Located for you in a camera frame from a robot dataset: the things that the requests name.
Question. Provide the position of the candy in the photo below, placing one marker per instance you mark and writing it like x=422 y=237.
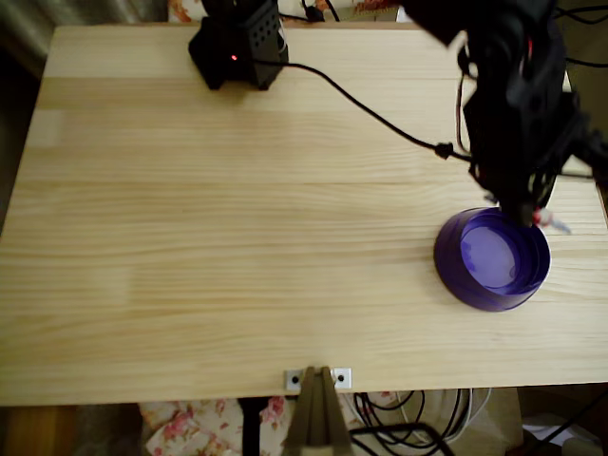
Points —
x=551 y=221

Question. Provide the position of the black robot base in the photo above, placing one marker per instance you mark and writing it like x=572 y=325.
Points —
x=237 y=57

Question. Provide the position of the white plastic object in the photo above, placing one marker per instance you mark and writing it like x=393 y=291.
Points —
x=551 y=427

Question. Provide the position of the black pole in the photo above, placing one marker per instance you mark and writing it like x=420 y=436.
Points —
x=250 y=427

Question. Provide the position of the floral fabric with beige trim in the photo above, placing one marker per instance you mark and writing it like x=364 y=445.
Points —
x=370 y=7

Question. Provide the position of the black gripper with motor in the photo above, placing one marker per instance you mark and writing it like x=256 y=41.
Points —
x=519 y=189

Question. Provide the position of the silver metal bracket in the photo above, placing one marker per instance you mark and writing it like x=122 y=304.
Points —
x=343 y=378

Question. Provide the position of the metal table clamp bracket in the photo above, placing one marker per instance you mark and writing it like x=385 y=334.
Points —
x=316 y=418

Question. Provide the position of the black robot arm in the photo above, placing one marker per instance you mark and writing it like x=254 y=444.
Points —
x=494 y=33

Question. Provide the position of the floral cloth with pink roses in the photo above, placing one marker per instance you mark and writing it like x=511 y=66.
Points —
x=190 y=427

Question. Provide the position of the purple bowl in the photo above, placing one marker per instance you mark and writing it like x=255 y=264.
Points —
x=475 y=290

